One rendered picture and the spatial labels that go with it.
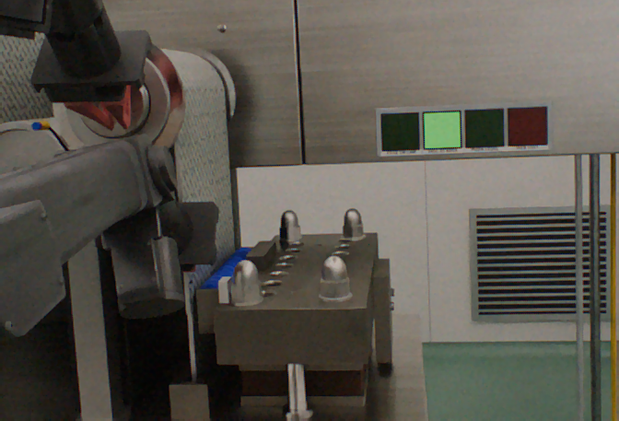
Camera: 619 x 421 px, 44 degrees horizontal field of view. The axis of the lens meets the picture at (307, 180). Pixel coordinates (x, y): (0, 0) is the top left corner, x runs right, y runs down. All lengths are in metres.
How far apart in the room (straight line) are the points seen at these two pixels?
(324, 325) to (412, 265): 2.76
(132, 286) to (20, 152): 0.30
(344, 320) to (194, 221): 0.18
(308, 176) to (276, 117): 2.37
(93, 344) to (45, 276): 0.56
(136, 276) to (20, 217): 0.37
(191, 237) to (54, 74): 0.20
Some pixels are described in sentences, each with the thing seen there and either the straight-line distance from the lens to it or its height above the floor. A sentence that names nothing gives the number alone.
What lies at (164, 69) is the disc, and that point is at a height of 1.28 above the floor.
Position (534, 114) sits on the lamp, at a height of 1.20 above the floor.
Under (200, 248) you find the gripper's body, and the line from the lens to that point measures 0.78.
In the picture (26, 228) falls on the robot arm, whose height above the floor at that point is 1.21.
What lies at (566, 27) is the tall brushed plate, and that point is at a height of 1.32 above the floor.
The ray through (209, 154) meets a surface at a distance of 0.96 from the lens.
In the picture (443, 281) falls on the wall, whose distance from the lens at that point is 3.58.
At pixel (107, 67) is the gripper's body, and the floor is 1.28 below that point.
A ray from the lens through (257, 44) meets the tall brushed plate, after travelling 1.15.
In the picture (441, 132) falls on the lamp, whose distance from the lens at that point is 1.12.
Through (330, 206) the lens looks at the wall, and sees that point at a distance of 3.51.
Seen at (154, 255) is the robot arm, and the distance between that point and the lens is 0.65.
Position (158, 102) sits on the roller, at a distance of 0.83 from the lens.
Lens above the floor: 1.26
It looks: 7 degrees down
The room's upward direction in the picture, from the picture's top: 3 degrees counter-clockwise
